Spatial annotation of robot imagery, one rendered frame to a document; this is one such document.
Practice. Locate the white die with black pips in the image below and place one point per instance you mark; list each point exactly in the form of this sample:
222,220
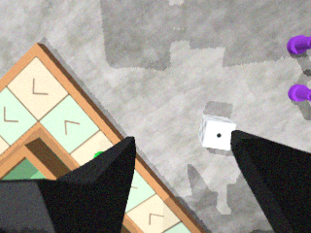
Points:
215,132

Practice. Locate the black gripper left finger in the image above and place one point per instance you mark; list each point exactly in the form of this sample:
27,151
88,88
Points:
90,199

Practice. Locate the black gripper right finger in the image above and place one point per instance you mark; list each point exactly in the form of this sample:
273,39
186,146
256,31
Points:
280,178

